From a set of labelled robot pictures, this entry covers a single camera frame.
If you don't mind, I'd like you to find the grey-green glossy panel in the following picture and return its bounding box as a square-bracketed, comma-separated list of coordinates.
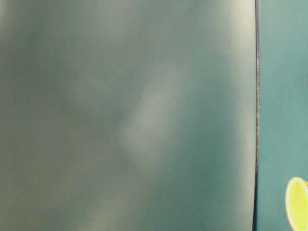
[0, 0, 256, 231]

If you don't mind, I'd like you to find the yellow-green round cup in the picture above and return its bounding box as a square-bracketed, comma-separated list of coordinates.
[285, 177, 308, 231]

